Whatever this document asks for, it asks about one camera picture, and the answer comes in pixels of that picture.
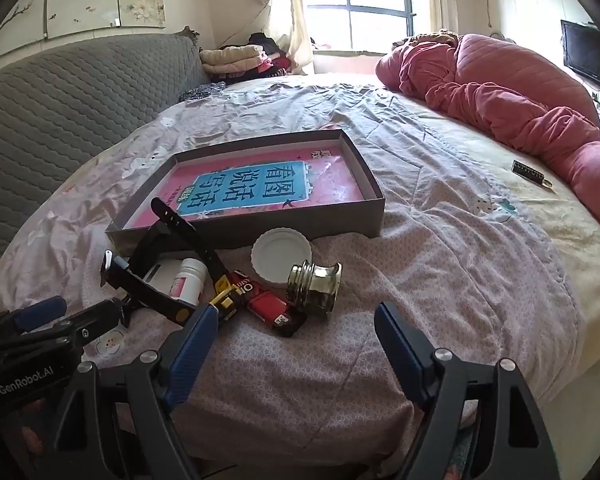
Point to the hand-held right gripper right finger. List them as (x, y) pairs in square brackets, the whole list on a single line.
[(402, 355)]

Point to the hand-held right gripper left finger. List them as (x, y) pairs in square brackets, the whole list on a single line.
[(192, 350)]

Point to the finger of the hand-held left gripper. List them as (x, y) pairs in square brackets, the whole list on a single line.
[(40, 312), (80, 330)]

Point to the white pill bottle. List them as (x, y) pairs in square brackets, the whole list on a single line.
[(190, 280)]

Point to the red lighter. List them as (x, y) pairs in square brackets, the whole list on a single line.
[(265, 305)]

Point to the brass metal knob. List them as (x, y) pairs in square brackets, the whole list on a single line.
[(315, 290)]

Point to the white plastic lid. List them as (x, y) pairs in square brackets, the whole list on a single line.
[(280, 255)]

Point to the grey cardboard box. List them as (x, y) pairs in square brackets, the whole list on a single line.
[(290, 220)]

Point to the pink printed bed sheet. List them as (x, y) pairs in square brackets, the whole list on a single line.
[(430, 260)]

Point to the pink and blue book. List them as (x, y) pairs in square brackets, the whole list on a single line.
[(240, 185)]

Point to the grey quilted headboard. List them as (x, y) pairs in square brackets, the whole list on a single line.
[(55, 110)]

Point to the dark patterned cloth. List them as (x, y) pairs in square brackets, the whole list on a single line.
[(202, 92)]

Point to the pink quilt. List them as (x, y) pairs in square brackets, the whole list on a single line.
[(505, 85)]

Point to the pile of folded clothes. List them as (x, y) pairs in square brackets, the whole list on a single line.
[(235, 57)]

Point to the brown cloth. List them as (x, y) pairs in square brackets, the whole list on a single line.
[(437, 37)]

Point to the cream curtain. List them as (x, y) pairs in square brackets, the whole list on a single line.
[(287, 10)]

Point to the black television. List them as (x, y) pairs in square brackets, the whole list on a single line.
[(590, 55)]

